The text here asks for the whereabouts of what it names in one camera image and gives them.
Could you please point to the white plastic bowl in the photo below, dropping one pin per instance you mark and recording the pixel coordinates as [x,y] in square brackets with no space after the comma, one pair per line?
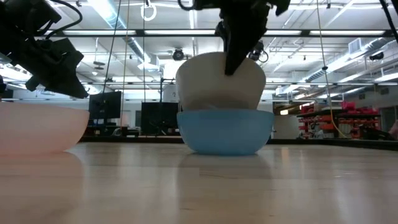
[202,84]

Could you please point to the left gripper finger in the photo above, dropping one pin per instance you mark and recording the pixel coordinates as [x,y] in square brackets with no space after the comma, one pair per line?
[73,85]
[32,84]

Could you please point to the black ceiling fixture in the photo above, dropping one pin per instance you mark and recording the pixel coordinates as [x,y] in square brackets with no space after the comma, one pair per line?
[377,56]

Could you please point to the red parts shelf rack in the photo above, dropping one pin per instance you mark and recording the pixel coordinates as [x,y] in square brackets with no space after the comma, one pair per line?
[348,105]

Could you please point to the round black ceiling camera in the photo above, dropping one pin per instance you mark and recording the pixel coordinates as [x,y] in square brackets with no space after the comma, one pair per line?
[178,54]

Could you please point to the pink plastic bowl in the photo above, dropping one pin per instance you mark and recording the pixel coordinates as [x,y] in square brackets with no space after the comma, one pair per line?
[37,130]

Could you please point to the small black monitor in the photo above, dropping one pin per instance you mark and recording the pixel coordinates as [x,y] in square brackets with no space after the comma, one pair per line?
[105,104]

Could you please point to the white LED light strip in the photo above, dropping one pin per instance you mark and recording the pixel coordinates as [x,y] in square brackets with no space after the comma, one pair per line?
[345,32]
[180,32]
[283,32]
[102,32]

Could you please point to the white box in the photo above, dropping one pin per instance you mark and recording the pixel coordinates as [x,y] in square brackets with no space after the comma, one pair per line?
[170,93]

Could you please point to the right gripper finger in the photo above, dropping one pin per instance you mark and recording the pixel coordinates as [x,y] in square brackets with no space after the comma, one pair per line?
[220,31]
[236,53]

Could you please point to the black metal stand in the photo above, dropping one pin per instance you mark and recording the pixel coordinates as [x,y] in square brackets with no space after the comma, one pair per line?
[161,90]

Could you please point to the blue plastic bowl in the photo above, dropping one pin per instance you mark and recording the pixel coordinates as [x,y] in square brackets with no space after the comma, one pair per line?
[225,133]

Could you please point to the black aluminium table frame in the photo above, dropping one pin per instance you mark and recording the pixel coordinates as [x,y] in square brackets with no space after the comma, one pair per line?
[311,142]

